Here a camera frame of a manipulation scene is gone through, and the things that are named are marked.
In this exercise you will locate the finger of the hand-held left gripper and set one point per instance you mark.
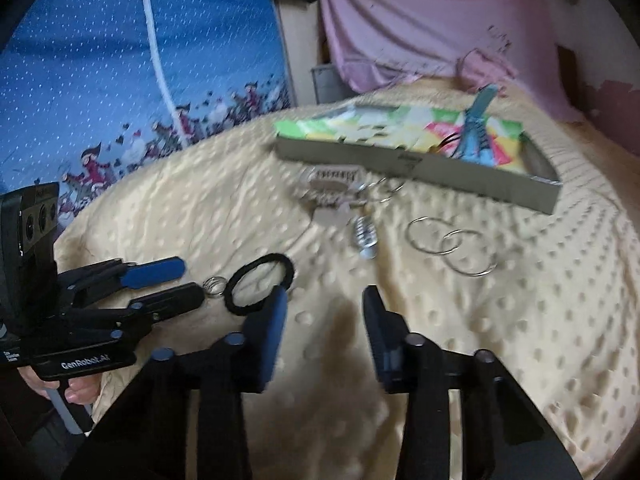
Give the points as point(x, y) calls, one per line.
point(175, 297)
point(150, 272)

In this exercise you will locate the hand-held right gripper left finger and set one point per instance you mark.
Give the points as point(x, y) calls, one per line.
point(272, 340)

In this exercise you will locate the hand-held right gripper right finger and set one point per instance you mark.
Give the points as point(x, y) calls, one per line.
point(380, 345)

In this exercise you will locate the shallow grey box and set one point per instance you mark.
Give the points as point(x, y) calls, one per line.
point(400, 170)

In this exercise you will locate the blue plastic clip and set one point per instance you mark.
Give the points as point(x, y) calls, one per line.
point(475, 130)

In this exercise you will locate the person's left hand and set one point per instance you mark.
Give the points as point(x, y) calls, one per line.
point(80, 390)

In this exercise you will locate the yellow dotted blanket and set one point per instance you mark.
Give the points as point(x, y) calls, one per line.
point(500, 335)

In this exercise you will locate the silver key rings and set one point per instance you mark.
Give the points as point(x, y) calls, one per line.
point(372, 186)

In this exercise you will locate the blue dotted printed curtain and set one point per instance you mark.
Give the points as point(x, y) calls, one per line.
point(100, 85)

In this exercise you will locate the colourful paper sheet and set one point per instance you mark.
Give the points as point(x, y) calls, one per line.
point(350, 127)

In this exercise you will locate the white drawer cabinet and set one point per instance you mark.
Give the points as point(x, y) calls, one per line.
point(322, 85)

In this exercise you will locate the wooden panel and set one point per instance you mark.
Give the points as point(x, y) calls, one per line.
point(300, 50)

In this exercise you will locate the pink crumpled cloth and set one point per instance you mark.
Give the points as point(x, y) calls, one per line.
point(487, 72)

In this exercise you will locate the pink hung sheet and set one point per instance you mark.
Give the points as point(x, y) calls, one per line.
point(400, 25)

